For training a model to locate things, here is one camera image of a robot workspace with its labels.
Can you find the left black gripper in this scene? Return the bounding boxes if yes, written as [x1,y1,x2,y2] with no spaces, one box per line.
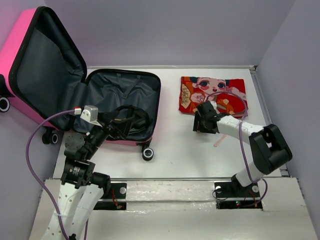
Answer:
[85,109,135,158]

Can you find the pink stick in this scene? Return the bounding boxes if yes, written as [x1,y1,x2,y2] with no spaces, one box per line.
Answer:
[213,134,227,148]

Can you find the black headphones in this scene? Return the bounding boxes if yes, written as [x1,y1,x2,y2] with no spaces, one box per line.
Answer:
[110,105,153,139]

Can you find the red cartoon girl cloth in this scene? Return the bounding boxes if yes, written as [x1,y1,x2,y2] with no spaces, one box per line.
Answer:
[179,76,248,119]

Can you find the pink hard-shell suitcase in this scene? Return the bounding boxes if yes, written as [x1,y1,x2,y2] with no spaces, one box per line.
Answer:
[0,6,161,161]

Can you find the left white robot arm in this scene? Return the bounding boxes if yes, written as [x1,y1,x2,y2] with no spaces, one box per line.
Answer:
[42,110,123,240]

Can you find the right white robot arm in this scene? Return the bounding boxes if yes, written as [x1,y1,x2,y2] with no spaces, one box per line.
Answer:
[193,101,293,196]

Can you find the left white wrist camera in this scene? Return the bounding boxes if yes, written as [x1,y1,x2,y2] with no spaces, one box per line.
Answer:
[74,105,100,126]

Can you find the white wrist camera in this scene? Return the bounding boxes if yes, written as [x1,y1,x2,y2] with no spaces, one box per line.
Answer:
[74,105,100,126]
[210,101,217,110]

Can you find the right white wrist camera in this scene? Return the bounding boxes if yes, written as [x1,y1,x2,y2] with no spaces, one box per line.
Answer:
[210,101,217,110]

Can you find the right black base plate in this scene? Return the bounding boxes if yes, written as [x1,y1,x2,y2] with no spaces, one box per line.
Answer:
[212,181,263,210]

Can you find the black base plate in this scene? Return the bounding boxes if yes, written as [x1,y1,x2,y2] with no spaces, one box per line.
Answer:
[94,182,127,211]
[212,181,263,210]

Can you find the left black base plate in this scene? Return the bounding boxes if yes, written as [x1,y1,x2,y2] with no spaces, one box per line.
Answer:
[94,182,127,211]

